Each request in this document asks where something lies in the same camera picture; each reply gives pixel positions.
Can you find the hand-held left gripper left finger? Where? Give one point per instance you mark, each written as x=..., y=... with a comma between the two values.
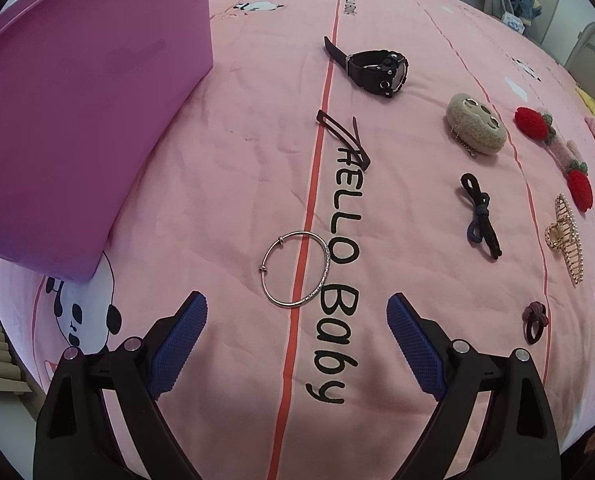
x=177, y=345

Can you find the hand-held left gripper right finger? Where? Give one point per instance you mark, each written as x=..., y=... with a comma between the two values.
x=415, y=345

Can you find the silver bangle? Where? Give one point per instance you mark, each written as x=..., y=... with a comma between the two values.
x=324, y=275

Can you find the gold pearl claw clip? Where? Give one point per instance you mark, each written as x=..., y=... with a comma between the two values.
x=557, y=232

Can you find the brown snap hair clip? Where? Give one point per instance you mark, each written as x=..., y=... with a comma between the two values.
x=363, y=161

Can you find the beige plush hair clip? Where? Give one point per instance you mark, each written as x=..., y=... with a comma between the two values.
x=472, y=130

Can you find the purple plastic box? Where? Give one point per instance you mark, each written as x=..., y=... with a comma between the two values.
x=77, y=135

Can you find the red strawberry hair clip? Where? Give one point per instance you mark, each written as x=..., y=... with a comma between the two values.
x=530, y=122

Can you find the pink panda print bedsheet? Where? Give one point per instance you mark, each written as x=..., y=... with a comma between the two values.
x=227, y=185

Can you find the black wrist watch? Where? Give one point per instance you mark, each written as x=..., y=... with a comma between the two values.
x=377, y=67

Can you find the yellow cloth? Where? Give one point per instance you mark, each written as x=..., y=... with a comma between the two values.
x=590, y=102

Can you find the small blue white packet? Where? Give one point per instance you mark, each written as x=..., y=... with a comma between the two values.
x=515, y=22

